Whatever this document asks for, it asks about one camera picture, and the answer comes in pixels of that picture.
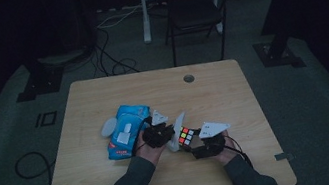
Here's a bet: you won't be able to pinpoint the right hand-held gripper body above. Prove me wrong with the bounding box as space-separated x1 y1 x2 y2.
186 117 237 162

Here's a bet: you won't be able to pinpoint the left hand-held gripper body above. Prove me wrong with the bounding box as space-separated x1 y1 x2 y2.
137 106 175 152

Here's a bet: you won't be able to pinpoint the white wet wipe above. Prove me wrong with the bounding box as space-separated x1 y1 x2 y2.
161 110 193 155

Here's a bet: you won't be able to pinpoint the multicoloured puzzle cube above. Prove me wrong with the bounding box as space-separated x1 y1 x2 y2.
176 124 199 149

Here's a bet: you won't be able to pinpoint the blue wet wipes pack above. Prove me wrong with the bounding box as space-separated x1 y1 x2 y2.
96 100 159 163

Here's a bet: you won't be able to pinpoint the person's right hand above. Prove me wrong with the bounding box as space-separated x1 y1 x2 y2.
210 128 243 168

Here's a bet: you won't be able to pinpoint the person's left hand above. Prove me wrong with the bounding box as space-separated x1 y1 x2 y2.
132 126 169 170

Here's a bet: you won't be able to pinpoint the grey tape piece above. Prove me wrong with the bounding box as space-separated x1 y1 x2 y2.
273 150 295 164

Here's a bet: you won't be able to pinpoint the black stand base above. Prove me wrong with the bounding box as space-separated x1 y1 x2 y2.
250 27 307 76
10 54 70 104

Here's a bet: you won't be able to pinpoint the black folding chair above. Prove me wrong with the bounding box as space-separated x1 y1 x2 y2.
158 0 250 70

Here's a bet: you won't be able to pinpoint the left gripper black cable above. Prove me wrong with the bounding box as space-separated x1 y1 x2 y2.
126 115 159 157

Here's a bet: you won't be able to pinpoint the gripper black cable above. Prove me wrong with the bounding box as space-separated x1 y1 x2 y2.
126 115 159 157
225 131 254 173

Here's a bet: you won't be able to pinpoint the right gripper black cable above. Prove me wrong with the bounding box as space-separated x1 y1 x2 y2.
225 131 254 173

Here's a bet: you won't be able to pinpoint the grey table cable hole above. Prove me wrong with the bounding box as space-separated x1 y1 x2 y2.
182 72 196 85

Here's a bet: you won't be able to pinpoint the black floor cables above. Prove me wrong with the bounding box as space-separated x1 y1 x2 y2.
84 22 142 82

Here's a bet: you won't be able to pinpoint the white floor cable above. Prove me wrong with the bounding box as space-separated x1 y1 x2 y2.
93 3 146 31

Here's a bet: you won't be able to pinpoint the white desk frame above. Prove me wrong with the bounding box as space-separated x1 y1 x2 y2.
137 0 235 47

